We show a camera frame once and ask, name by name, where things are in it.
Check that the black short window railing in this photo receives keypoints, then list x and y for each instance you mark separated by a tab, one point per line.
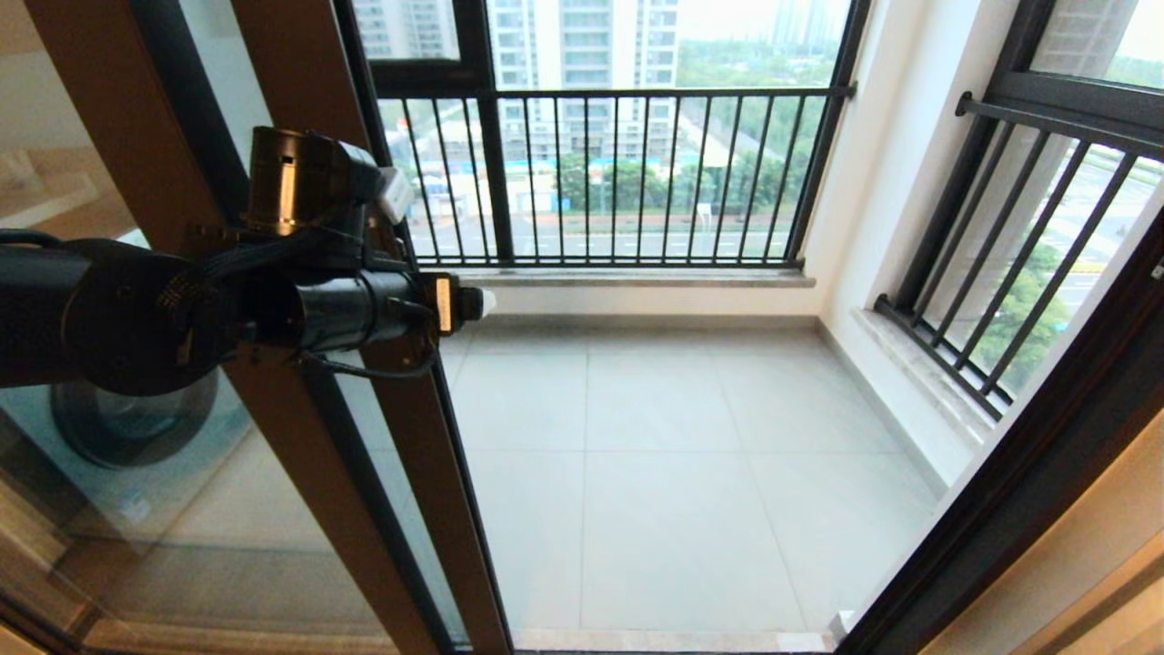
946	362

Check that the cream wall shelf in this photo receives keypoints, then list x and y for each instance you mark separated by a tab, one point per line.
45	205

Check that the beige wooden door casing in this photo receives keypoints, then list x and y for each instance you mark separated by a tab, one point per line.
1091	564

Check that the short grey stone window sill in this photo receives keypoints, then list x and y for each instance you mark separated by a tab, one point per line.
909	368

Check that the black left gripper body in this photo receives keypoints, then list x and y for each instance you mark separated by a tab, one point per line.
309	182

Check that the dark narrow window frame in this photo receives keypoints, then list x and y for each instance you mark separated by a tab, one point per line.
1073	94

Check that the brown-framed sliding glass door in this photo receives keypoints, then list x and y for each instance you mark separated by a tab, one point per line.
432	473

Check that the long grey stone window sill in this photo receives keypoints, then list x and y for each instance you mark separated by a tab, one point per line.
673	277

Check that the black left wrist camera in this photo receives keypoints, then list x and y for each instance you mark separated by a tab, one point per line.
441	305

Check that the silver front-load washing machine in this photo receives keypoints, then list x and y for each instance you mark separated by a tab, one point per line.
136	491

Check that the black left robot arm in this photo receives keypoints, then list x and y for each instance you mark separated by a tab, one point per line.
118	318

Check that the dark wide window frame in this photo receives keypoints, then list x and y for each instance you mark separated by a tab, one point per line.
477	36

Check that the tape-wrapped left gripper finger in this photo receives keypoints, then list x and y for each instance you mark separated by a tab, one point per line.
486	303

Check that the dark door frame jamb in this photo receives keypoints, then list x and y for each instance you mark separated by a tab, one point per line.
1009	509

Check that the black long window railing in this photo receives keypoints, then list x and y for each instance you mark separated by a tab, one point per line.
655	92

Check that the brown-framed fixed glass door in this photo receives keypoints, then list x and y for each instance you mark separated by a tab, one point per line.
109	91

